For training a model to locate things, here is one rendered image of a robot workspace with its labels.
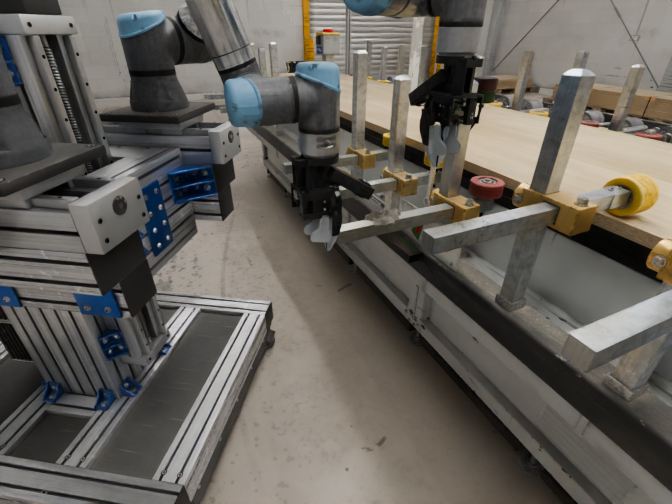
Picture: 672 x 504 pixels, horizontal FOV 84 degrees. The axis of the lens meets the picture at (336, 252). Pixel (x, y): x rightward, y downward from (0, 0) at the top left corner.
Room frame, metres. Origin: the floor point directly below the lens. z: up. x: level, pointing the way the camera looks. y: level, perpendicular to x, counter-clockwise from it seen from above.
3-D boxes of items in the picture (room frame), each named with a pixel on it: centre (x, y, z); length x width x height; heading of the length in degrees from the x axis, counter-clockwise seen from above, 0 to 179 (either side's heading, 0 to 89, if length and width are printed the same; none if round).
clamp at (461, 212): (0.86, -0.30, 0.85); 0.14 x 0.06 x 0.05; 24
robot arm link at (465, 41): (0.77, -0.22, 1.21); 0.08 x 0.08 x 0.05
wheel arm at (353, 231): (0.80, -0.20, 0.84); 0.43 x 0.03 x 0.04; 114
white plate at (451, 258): (0.90, -0.25, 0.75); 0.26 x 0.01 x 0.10; 24
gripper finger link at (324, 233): (0.68, 0.03, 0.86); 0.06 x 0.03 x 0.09; 114
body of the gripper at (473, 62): (0.76, -0.22, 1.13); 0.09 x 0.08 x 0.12; 24
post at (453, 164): (0.88, -0.28, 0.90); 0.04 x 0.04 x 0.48; 24
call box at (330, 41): (1.57, 0.03, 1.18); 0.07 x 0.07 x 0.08; 24
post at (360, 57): (1.34, -0.08, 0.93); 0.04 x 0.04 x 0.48; 24
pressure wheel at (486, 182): (0.88, -0.38, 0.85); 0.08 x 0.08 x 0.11
